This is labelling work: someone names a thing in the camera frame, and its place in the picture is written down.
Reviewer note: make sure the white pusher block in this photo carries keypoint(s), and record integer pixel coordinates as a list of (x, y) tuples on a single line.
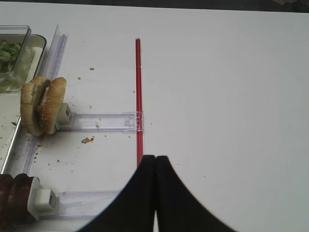
[(41, 201), (64, 119)]

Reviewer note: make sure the clear right divider rail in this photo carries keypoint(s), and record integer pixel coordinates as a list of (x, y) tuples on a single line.
[(24, 151)]

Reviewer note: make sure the white lower right pusher block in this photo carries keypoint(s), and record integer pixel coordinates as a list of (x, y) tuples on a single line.
[(41, 201)]

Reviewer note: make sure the clear plastic salad container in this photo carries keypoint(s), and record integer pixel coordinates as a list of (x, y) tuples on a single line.
[(12, 81)]

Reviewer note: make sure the stack of brown meat patties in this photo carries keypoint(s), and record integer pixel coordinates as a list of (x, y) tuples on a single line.
[(14, 193)]

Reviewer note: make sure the green lettuce pile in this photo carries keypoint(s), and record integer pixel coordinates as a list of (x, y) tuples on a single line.
[(8, 55)]

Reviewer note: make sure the red right guide rail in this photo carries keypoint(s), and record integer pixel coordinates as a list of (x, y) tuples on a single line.
[(139, 108)]

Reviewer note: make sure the clear pusher track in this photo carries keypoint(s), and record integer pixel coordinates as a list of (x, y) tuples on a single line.
[(125, 122), (82, 204)]

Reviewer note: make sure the white metal tray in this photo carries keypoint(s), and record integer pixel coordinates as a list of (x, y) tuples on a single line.
[(10, 122)]

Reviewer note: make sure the sesame bun top outer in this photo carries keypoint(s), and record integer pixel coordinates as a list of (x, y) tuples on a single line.
[(50, 104)]

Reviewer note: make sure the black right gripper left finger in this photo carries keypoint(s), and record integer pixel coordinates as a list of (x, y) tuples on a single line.
[(133, 209)]

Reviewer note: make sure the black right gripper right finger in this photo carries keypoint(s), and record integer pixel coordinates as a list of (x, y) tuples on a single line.
[(176, 208)]

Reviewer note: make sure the white upper right pusher block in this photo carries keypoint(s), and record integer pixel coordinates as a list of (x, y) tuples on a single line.
[(64, 119)]

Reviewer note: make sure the sesame bun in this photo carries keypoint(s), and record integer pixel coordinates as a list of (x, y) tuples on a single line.
[(31, 96), (50, 104)]

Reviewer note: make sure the sesame bun top inner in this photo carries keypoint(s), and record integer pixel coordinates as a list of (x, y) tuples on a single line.
[(31, 96)]

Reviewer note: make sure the clear lower right pusher track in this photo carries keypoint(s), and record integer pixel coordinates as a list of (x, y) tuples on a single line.
[(82, 204)]

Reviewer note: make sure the clear upper right pusher track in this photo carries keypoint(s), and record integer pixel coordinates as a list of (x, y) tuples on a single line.
[(125, 122)]

